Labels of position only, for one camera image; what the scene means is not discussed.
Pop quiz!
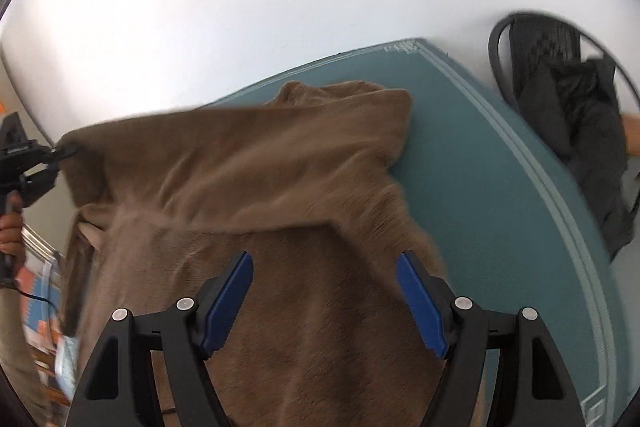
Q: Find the left forearm beige sleeve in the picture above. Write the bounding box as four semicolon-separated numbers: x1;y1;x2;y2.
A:
0;288;50;426

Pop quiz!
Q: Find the brown fleece sweater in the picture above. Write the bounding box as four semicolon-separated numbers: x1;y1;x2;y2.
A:
62;81;445;426

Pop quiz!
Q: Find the black jacket on chair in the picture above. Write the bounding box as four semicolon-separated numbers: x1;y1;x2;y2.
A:
518;58;634;257

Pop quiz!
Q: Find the black mesh chair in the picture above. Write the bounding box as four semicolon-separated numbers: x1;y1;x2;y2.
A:
488;11;639;113

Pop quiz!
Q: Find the person's left hand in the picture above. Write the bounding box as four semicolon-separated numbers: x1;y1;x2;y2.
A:
0;192;26;277

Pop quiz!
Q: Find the teal table mat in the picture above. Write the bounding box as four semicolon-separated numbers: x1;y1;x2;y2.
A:
224;39;631;426

